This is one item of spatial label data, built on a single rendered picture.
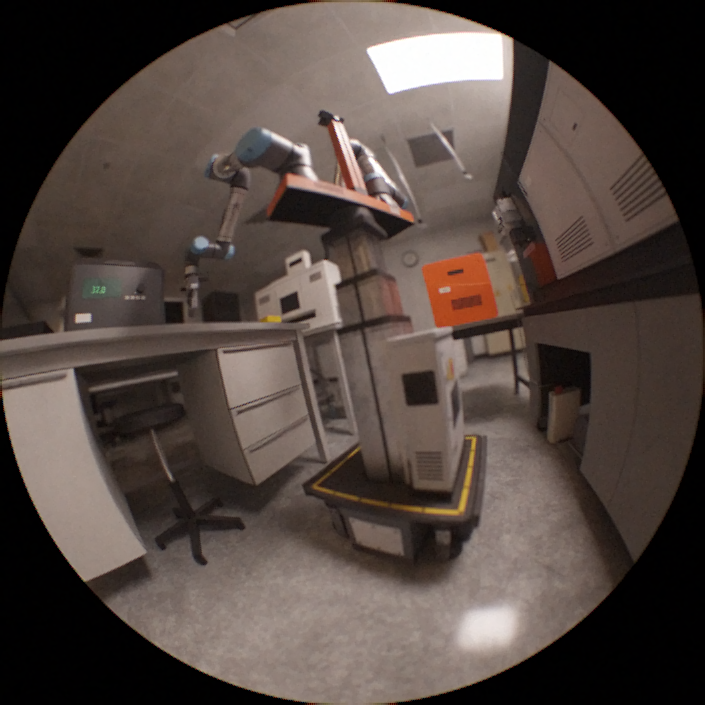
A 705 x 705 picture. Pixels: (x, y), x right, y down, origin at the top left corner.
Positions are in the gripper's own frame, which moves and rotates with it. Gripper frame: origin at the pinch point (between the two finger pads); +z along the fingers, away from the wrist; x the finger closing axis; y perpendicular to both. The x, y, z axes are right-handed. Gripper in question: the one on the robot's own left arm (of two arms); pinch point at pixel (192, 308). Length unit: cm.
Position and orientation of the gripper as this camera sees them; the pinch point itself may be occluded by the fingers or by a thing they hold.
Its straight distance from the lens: 110.2
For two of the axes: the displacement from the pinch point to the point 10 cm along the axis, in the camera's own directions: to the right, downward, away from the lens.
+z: 2.0, 9.8, 0.2
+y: -6.6, 1.5, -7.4
